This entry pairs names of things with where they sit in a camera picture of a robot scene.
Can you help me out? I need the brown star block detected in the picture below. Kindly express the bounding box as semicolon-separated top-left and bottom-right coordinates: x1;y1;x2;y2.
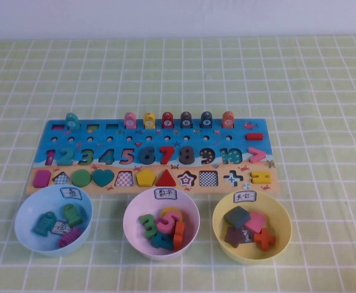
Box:
224;226;249;248

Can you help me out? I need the green number three piece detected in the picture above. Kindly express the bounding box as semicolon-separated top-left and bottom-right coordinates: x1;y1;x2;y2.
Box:
138;214;159;239

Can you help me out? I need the teal number two piece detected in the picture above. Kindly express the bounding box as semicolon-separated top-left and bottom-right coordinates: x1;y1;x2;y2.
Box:
57;147;74;166

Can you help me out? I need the pink fish number five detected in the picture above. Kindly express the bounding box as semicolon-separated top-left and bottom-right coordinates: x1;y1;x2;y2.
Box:
123;111;137;129

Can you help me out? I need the green checked tablecloth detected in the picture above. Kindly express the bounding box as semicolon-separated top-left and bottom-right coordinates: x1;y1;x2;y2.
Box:
0;36;356;293

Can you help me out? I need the green circle piece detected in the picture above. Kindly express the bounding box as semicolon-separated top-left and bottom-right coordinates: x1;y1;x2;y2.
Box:
71;169;93;187

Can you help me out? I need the white label on blue bowl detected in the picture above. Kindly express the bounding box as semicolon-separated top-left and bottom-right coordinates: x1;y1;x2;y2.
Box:
60;186;84;201

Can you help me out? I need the dark grey fish number nine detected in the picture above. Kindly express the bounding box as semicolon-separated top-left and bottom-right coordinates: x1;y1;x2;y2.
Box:
200;110;215;129

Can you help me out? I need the pink greater-than sign piece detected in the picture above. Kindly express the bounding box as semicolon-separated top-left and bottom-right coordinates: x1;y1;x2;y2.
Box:
247;146;267;164

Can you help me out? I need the red fish number seven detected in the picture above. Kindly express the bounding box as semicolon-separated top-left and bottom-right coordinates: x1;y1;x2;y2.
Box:
161;111;175;129

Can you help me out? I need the orange plus sign piece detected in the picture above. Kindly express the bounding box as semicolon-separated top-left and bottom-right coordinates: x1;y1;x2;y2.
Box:
253;227;276;251

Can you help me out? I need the teal heart piece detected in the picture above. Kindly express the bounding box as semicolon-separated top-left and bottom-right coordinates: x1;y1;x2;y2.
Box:
92;169;115;187

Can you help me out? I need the red triangle piece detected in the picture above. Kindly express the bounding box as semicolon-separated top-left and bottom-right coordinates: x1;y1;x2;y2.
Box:
155;168;177;187

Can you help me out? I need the white card in blue bowl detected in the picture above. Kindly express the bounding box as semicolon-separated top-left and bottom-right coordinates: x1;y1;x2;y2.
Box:
50;219;72;236

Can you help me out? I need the yellow pentagon piece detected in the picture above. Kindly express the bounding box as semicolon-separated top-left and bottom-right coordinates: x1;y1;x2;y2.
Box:
135;168;157;187

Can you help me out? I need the yellow fish number six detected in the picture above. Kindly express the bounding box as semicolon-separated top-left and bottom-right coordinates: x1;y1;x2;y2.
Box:
143;111;157;129

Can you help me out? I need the light blue plastic bowl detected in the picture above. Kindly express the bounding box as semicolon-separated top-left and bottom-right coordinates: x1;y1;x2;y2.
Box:
14;184;93;258

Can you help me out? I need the white label on pink bowl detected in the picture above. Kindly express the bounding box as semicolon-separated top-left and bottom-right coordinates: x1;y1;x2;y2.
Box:
154;187;178;201

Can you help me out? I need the grey square piece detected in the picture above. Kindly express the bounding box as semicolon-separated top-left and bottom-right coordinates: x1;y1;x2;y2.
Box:
223;206;252;229

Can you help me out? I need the teal striped fish piece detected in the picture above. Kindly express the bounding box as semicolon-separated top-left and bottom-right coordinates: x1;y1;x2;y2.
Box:
32;211;58;236

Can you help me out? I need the brown fish number eight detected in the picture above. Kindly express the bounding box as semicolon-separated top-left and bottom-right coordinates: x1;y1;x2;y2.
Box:
180;111;194;129

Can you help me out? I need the colourful wooden puzzle board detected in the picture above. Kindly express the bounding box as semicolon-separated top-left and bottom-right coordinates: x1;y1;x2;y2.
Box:
25;117;279;196

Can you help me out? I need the magenta rectangle piece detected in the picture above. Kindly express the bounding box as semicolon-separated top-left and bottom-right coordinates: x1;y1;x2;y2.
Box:
33;170;51;188

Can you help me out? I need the orange fish number ten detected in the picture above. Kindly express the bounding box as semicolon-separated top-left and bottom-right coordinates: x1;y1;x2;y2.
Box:
221;110;236;129

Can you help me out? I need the green striped fish piece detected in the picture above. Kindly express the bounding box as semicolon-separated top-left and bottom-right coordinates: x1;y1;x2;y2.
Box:
62;203;87;228

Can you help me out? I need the magenta striped fish piece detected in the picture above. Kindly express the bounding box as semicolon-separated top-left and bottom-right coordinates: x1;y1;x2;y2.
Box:
58;227;82;248

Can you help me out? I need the red number seven piece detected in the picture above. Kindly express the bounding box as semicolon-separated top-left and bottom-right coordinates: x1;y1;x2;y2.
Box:
159;145;176;165

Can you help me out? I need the yellow number piece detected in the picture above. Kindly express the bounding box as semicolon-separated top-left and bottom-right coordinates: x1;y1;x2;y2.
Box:
160;206;183;223

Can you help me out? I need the yellow equals sign piece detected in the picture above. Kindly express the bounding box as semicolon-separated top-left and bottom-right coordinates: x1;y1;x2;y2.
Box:
251;171;272;184

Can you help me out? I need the dark grey number six piece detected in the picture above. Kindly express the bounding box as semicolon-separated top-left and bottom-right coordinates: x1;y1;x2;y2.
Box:
140;146;157;165

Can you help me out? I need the dark number eight piece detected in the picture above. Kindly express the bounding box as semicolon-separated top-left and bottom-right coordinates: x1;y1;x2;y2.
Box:
179;145;196;165

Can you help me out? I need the orange number piece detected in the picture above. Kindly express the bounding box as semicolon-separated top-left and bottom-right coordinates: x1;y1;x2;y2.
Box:
172;221;186;251

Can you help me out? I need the pink number five piece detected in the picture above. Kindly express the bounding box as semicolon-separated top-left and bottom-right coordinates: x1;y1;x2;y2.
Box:
156;210;179;234

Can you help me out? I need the pink trapezoid piece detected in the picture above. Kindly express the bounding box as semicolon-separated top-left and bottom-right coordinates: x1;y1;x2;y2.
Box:
243;211;267;234

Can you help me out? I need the white label on yellow bowl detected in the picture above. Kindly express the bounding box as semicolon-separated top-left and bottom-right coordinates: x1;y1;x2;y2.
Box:
233;191;257;203

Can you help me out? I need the teal number four piece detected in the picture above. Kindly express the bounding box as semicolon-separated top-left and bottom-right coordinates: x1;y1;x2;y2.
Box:
150;231;175;251

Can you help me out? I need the pink plastic bowl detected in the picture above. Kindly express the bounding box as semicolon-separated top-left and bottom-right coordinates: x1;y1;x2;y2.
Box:
123;186;201;262

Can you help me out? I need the yellow plastic bowl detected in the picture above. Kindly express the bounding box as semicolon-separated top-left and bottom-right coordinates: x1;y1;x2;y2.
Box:
212;190;293;266

